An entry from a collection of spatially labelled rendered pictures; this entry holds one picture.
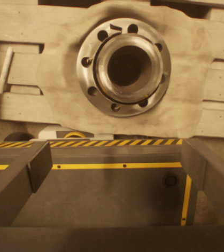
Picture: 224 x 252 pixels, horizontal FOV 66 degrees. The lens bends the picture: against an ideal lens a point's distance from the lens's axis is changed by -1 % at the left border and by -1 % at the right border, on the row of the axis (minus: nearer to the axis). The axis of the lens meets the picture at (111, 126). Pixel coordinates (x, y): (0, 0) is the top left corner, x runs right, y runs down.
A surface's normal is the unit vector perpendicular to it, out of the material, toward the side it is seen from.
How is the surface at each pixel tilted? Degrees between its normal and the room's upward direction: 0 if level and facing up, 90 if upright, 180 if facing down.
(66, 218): 0
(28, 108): 0
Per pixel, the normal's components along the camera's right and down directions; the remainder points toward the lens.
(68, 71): 0.86, 0.20
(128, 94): -0.02, 0.29
